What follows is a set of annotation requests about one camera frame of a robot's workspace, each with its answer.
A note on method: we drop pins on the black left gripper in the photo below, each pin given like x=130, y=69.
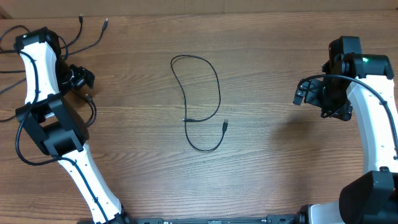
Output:
x=83, y=74

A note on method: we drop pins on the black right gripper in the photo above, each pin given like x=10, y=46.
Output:
x=344, y=110

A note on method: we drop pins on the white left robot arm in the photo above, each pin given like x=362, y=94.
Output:
x=54, y=125

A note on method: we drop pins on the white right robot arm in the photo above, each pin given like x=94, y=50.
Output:
x=360, y=85

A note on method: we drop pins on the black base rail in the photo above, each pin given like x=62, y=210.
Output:
x=217, y=220

